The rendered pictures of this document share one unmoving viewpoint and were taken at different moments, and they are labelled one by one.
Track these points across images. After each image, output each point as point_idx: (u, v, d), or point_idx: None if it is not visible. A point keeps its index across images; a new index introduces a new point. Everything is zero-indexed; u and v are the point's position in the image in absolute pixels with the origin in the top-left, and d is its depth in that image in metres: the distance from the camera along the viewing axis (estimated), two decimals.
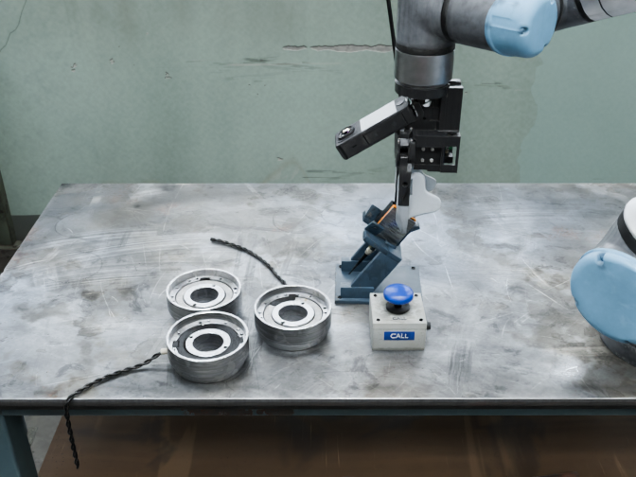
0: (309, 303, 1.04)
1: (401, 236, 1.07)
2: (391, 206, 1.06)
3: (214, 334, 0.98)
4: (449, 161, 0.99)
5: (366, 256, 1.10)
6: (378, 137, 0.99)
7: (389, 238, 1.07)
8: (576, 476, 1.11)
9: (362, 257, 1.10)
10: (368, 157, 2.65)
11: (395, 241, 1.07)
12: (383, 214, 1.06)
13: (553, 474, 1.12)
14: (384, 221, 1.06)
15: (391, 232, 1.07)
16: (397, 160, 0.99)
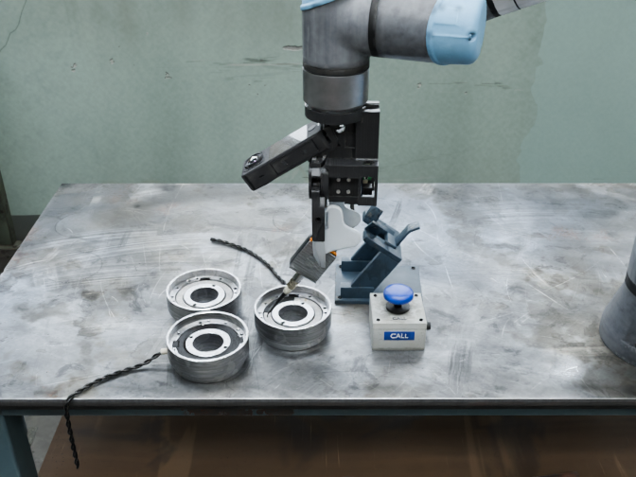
0: (309, 303, 1.04)
1: (322, 272, 0.96)
2: (309, 241, 0.95)
3: (214, 334, 0.98)
4: (367, 192, 0.89)
5: (285, 295, 0.99)
6: (287, 167, 0.88)
7: (309, 274, 0.97)
8: (576, 476, 1.11)
9: (280, 297, 0.99)
10: None
11: (314, 278, 0.97)
12: (301, 249, 0.95)
13: (553, 474, 1.12)
14: (301, 256, 0.95)
15: (309, 268, 0.96)
16: (309, 192, 0.88)
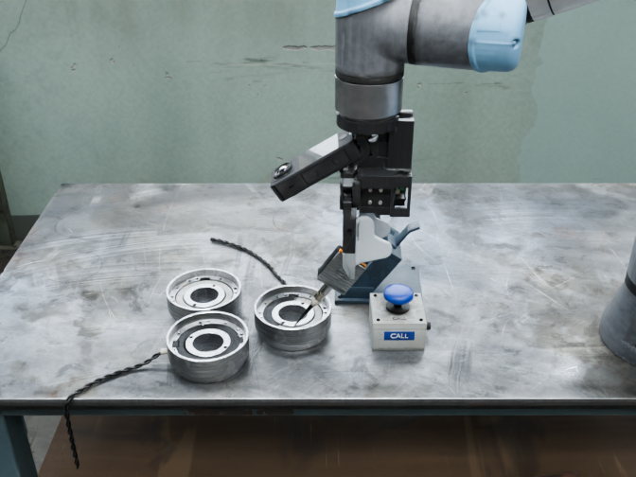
0: (309, 303, 1.04)
1: (350, 283, 0.94)
2: (337, 253, 0.92)
3: (214, 334, 0.98)
4: (400, 203, 0.86)
5: (311, 308, 0.97)
6: (318, 176, 0.86)
7: (337, 286, 0.94)
8: (576, 476, 1.11)
9: (307, 309, 0.97)
10: None
11: (343, 290, 0.95)
12: (329, 260, 0.93)
13: (553, 474, 1.12)
14: (329, 268, 0.93)
15: (338, 279, 0.94)
16: (341, 203, 0.86)
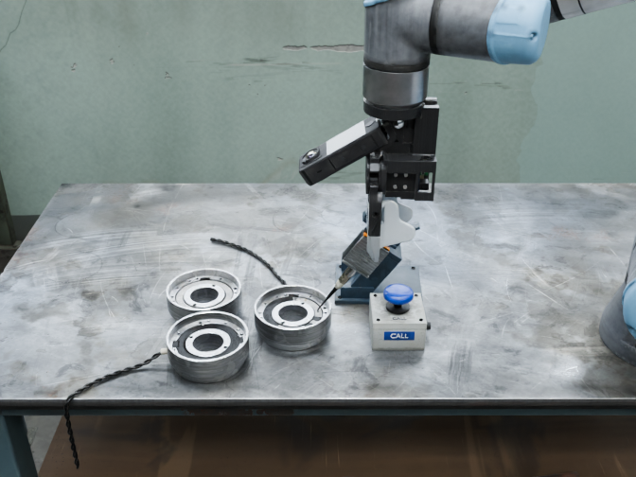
0: (309, 303, 1.04)
1: (374, 266, 0.97)
2: (362, 237, 0.96)
3: (214, 334, 0.98)
4: (424, 187, 0.90)
5: (336, 290, 1.00)
6: (345, 162, 0.89)
7: (361, 269, 0.98)
8: (576, 476, 1.11)
9: (331, 291, 1.00)
10: None
11: (366, 273, 0.98)
12: (354, 244, 0.96)
13: (553, 474, 1.12)
14: (354, 251, 0.96)
15: (362, 262, 0.97)
16: (367, 186, 0.89)
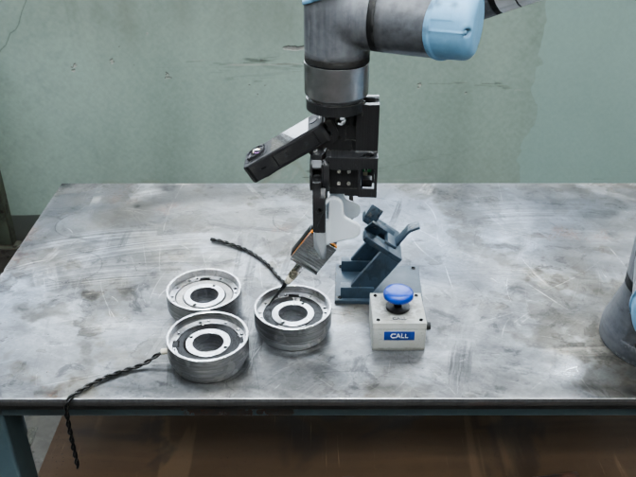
0: None
1: (322, 263, 0.98)
2: (309, 232, 0.97)
3: (214, 334, 0.98)
4: (367, 185, 0.90)
5: (286, 285, 1.01)
6: (289, 158, 0.90)
7: (309, 266, 0.98)
8: (576, 476, 1.11)
9: (281, 287, 1.01)
10: None
11: (315, 270, 0.98)
12: (302, 239, 0.97)
13: (553, 474, 1.12)
14: (302, 248, 0.97)
15: (310, 259, 0.98)
16: (310, 184, 0.90)
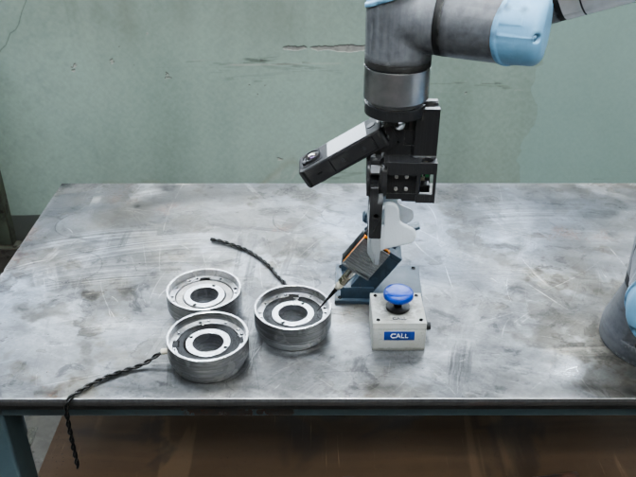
0: None
1: (374, 269, 0.97)
2: (362, 238, 0.95)
3: (214, 334, 0.98)
4: (425, 189, 0.89)
5: (336, 291, 1.00)
6: (345, 164, 0.88)
7: (361, 272, 0.97)
8: (576, 476, 1.11)
9: (331, 292, 1.00)
10: None
11: (366, 275, 0.97)
12: (354, 245, 0.96)
13: (553, 474, 1.12)
14: (354, 254, 0.96)
15: (362, 265, 0.96)
16: (367, 188, 0.88)
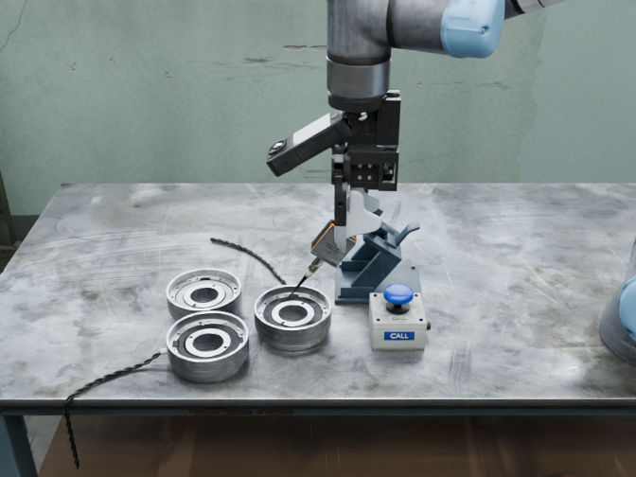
0: None
1: (342, 256, 1.00)
2: (329, 225, 0.98)
3: (214, 334, 0.98)
4: (388, 178, 0.92)
5: (306, 278, 1.03)
6: (310, 153, 0.91)
7: (329, 259, 1.00)
8: (576, 476, 1.11)
9: (301, 280, 1.03)
10: None
11: (335, 263, 1.00)
12: (322, 234, 0.99)
13: (553, 474, 1.12)
14: (322, 241, 0.99)
15: (330, 253, 0.99)
16: (332, 178, 0.91)
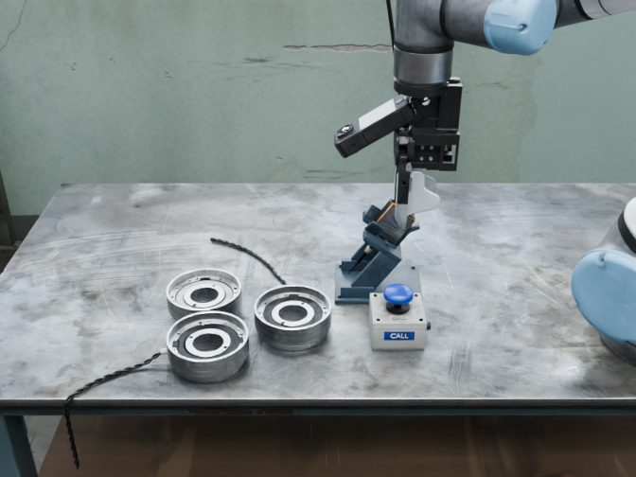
0: None
1: (401, 233, 1.07)
2: (390, 204, 1.05)
3: (214, 334, 0.98)
4: (448, 159, 0.99)
5: (365, 255, 1.10)
6: (377, 135, 0.98)
7: (389, 236, 1.07)
8: (576, 476, 1.11)
9: (362, 256, 1.10)
10: (368, 157, 2.65)
11: (394, 239, 1.07)
12: (383, 212, 1.06)
13: (553, 474, 1.12)
14: (383, 220, 1.06)
15: (390, 230, 1.07)
16: (397, 158, 0.98)
